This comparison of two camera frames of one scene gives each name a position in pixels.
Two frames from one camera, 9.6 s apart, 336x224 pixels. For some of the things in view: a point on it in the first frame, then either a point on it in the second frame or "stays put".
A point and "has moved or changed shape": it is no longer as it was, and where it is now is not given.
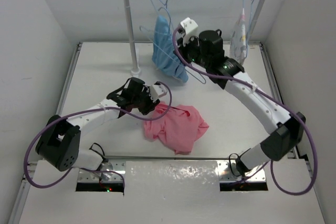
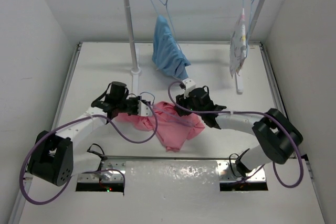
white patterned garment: (238, 47) stays put
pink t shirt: (179, 129) has moved or changed shape
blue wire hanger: (144, 29) to (172, 115)
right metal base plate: (228, 171) stays put
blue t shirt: (164, 55) stays put
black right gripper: (183, 49) to (181, 102)
